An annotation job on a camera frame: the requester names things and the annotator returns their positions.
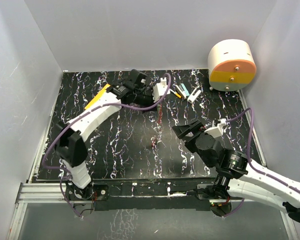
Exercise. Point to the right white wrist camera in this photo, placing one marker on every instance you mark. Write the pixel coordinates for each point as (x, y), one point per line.
(217, 128)

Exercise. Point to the round pastel drawer cabinet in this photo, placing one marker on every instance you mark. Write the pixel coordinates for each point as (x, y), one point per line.
(231, 66)

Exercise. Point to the light blue marker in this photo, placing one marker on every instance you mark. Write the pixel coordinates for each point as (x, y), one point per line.
(181, 91)

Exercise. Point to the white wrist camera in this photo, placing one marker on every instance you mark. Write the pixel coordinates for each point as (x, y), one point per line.
(217, 128)
(160, 88)

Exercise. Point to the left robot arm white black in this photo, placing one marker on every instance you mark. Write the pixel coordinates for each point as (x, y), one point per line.
(72, 148)

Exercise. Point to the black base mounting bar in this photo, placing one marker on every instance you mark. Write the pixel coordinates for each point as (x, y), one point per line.
(150, 193)

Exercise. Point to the yellow white pen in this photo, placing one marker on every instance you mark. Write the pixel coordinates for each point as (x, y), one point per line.
(176, 94)

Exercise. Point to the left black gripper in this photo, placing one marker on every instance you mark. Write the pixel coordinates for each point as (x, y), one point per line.
(150, 92)

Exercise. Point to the yellow notebook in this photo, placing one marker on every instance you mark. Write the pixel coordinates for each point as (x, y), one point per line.
(97, 97)

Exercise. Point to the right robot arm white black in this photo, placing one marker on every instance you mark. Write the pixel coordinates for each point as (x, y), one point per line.
(238, 176)

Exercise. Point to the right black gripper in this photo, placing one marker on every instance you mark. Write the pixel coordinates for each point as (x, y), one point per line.
(182, 131)

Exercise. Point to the white clip tool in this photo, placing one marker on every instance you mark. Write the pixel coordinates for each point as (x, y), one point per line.
(194, 95)

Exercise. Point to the aluminium frame rail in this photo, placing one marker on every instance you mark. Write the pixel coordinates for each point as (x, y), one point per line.
(41, 211)

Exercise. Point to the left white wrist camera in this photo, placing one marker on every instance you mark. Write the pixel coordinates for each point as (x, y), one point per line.
(160, 88)

